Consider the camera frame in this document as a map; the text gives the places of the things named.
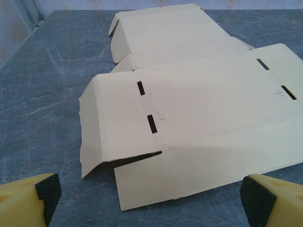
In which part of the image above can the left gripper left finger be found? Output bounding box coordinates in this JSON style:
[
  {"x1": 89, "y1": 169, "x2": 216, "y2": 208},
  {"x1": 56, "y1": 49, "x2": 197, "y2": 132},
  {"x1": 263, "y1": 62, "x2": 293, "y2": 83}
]
[{"x1": 0, "y1": 173, "x2": 62, "y2": 227}]

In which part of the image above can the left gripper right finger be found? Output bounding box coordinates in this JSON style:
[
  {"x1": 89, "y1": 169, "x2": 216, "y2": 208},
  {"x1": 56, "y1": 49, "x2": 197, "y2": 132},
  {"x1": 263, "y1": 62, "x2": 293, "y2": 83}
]
[{"x1": 239, "y1": 174, "x2": 303, "y2": 227}]

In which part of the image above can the aluminium frame post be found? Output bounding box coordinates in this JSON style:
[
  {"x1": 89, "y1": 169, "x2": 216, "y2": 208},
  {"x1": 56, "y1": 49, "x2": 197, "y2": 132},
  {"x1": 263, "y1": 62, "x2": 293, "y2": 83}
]
[{"x1": 14, "y1": 0, "x2": 46, "y2": 31}]

